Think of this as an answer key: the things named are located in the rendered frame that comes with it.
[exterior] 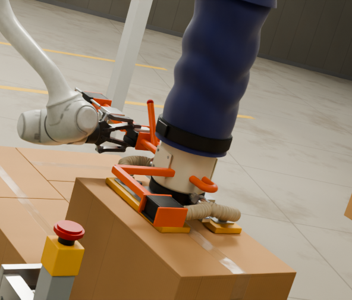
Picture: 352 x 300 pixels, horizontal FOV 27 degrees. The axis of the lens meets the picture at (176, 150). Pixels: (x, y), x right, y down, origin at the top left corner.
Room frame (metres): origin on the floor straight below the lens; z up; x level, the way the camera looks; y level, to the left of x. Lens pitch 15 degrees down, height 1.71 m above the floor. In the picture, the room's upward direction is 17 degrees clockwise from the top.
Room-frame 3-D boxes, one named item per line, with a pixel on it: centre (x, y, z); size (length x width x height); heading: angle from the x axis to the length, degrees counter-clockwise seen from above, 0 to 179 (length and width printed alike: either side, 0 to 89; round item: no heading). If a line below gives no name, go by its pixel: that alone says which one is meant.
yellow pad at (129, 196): (2.06, 0.04, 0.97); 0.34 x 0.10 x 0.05; 37
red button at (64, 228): (1.55, 0.18, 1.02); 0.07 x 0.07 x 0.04
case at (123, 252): (2.03, -0.07, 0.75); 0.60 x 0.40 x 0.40; 38
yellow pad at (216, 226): (2.17, -0.11, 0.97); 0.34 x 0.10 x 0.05; 37
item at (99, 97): (2.60, 0.32, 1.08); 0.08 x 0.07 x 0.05; 37
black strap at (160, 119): (2.11, -0.03, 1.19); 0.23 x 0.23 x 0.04
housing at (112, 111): (2.49, 0.25, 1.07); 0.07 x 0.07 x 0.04; 37
